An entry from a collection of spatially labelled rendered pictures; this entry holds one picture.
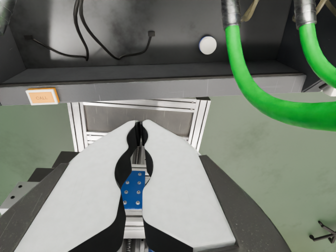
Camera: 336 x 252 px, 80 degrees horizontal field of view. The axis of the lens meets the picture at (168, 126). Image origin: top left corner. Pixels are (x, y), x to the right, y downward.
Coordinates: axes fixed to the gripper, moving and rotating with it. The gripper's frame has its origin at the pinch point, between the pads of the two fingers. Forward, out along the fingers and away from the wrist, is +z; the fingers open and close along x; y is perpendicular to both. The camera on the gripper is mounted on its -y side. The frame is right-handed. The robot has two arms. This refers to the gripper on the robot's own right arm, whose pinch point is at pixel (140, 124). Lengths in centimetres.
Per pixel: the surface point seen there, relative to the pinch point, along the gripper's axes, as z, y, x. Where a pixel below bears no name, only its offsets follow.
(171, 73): 32.1, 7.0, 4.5
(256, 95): 3.3, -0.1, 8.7
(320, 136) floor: 123, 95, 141
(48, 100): 26.6, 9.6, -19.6
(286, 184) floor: 123, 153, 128
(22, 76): 34.3, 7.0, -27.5
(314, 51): 9.1, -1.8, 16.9
